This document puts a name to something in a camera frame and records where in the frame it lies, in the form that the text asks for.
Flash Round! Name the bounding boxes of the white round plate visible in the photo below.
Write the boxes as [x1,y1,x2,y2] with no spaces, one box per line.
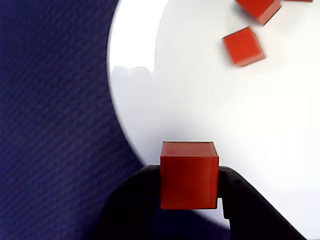
[106,0,320,240]

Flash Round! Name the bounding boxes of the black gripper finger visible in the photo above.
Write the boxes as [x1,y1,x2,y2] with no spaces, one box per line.
[218,165,309,240]
[84,164,161,240]

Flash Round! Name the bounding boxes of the red cube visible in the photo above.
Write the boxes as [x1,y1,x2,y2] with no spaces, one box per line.
[221,26,268,68]
[159,140,220,210]
[234,0,283,27]

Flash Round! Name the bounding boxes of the blue woven table cloth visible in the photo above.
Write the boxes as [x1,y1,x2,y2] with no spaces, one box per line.
[0,0,231,240]

